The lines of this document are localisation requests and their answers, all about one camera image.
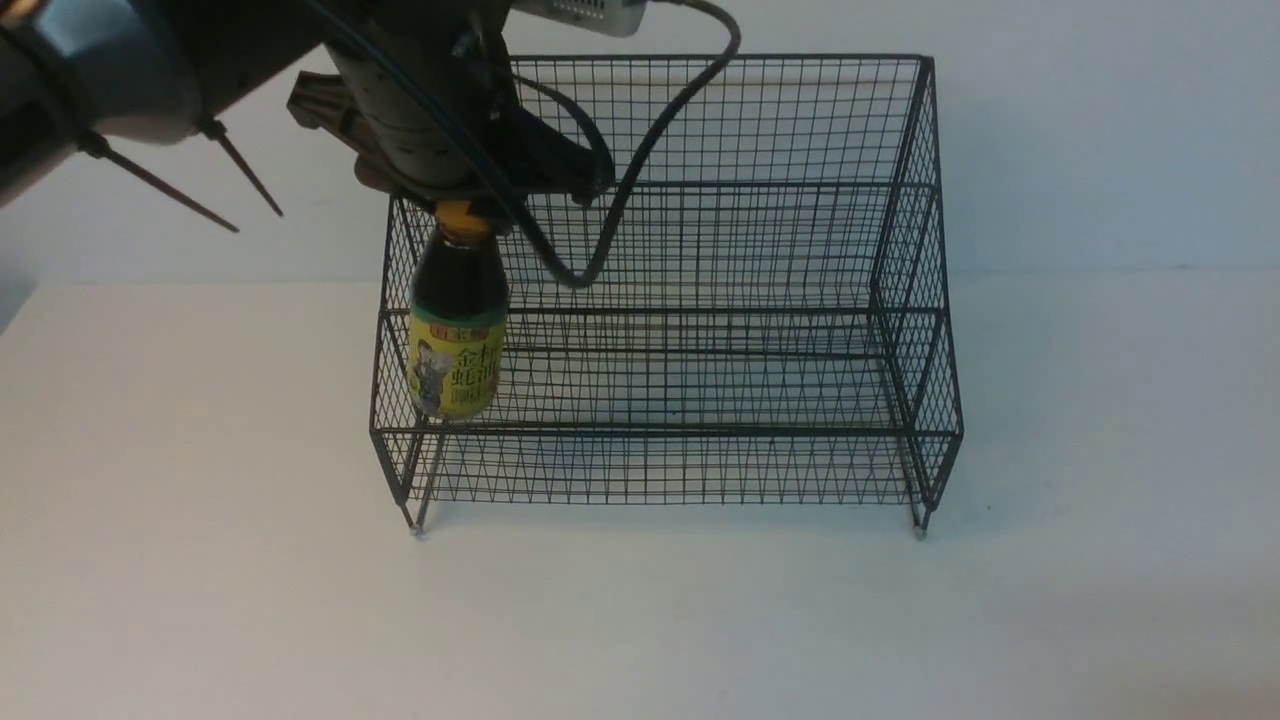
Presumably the dark sauce bottle yellow cap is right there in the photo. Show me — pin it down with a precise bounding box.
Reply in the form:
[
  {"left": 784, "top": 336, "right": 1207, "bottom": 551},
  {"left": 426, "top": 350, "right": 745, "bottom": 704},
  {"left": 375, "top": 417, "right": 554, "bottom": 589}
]
[{"left": 406, "top": 200, "right": 509, "bottom": 421}]

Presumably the black cable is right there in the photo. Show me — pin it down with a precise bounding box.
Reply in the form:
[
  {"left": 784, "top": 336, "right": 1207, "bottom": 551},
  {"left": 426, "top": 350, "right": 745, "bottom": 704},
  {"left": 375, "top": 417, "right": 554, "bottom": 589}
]
[{"left": 300, "top": 0, "right": 742, "bottom": 291}]

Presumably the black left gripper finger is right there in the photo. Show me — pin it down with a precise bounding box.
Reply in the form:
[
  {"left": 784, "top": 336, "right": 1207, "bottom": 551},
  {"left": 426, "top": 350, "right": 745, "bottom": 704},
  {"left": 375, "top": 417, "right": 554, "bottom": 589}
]
[{"left": 435, "top": 199, "right": 513, "bottom": 236}]

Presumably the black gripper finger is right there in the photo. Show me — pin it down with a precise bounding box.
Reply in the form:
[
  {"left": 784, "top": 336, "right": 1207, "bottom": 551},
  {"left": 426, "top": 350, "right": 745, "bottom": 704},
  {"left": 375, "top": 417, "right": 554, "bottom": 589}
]
[{"left": 506, "top": 105, "right": 616, "bottom": 208}]

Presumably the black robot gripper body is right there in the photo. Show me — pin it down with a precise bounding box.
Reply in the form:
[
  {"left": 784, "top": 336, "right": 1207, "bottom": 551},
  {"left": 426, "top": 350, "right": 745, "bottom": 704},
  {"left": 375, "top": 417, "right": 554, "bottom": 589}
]
[{"left": 287, "top": 1, "right": 515, "bottom": 201}]

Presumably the black wire mesh shelf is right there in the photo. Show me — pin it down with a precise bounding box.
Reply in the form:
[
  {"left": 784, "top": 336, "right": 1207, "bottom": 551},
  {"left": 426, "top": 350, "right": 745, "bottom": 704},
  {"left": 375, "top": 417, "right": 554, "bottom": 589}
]
[{"left": 370, "top": 54, "right": 964, "bottom": 536}]

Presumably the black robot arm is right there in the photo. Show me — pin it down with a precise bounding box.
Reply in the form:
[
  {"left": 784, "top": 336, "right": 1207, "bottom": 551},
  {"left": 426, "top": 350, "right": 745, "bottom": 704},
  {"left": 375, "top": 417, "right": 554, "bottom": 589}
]
[{"left": 3, "top": 1, "right": 644, "bottom": 224}]

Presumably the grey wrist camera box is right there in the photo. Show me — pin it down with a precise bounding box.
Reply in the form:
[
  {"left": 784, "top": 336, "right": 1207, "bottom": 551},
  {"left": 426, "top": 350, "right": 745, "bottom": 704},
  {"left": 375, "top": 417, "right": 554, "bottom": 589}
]
[{"left": 511, "top": 0, "right": 648, "bottom": 38}]

